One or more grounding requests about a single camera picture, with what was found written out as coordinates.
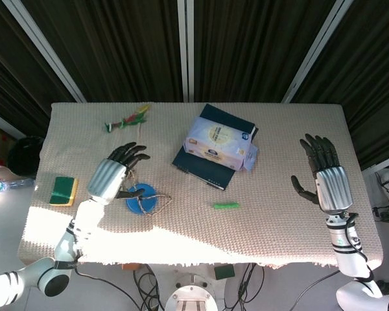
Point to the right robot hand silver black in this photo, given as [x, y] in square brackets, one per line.
[334, 188]

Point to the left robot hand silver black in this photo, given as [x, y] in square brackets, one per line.
[105, 178]

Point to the green stick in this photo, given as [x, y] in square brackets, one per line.
[226, 205]

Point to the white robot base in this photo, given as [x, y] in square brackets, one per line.
[189, 296]

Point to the green and yellow sponge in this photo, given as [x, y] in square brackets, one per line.
[63, 191]

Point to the blue plastic disc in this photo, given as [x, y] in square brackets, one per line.
[150, 204]

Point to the black power adapter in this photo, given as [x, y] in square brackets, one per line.
[388, 216]

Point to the colourful feather toy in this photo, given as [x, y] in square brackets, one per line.
[129, 121]

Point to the clear plastic water bottle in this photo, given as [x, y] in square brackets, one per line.
[16, 184]

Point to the orange block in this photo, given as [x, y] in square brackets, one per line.
[130, 267]

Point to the dark blue notebook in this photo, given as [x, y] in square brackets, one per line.
[201, 168]

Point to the pale purple tissue pack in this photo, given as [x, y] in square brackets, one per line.
[214, 139]

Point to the beige waffle tablecloth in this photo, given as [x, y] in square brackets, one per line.
[214, 233]

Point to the dark pleated curtain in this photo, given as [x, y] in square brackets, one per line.
[116, 48]

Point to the dark green block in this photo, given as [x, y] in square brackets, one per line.
[224, 272]

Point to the grey aluminium frame rail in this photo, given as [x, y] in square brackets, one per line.
[3, 122]
[382, 166]

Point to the grey aluminium frame post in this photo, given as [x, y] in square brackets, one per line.
[184, 48]
[42, 48]
[311, 52]

